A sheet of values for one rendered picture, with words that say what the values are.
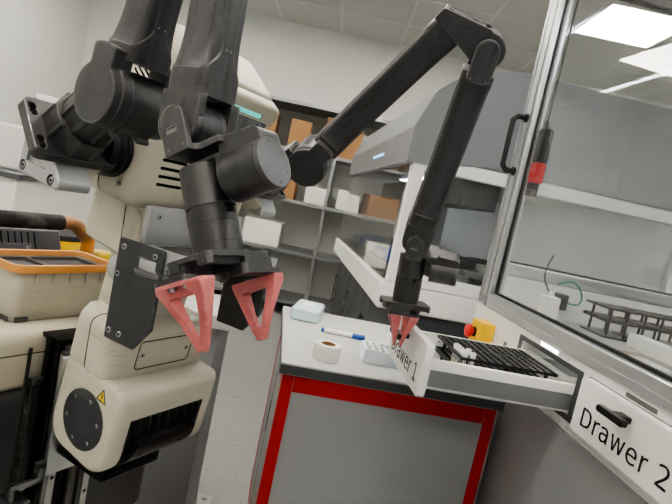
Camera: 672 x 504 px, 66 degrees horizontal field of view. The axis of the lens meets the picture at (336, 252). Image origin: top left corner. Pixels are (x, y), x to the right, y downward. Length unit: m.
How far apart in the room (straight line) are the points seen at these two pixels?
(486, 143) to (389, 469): 1.22
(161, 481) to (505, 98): 1.78
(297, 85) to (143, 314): 4.77
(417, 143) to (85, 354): 1.40
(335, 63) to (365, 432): 4.52
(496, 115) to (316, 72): 3.58
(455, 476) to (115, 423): 0.90
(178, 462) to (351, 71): 4.38
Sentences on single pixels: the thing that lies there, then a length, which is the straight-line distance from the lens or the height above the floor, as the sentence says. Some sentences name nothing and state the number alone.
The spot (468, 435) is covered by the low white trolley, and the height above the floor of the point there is 0.65.
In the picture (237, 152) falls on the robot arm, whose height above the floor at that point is 1.20.
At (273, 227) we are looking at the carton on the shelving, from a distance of 4.90.
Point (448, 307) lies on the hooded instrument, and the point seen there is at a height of 0.85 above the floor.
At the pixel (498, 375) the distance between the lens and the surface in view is 1.14.
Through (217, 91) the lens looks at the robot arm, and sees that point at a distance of 0.62.
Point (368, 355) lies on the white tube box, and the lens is 1.41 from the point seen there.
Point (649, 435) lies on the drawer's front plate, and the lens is 1.02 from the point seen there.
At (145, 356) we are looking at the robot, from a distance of 0.96.
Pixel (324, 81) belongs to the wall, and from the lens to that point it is 5.46.
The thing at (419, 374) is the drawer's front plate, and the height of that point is 0.86.
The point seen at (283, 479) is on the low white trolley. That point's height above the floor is 0.46.
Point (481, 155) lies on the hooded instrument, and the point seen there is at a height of 1.45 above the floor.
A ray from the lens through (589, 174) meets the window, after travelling 1.36.
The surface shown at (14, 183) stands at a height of 0.83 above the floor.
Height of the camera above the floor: 1.17
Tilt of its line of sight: 6 degrees down
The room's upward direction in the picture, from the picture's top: 12 degrees clockwise
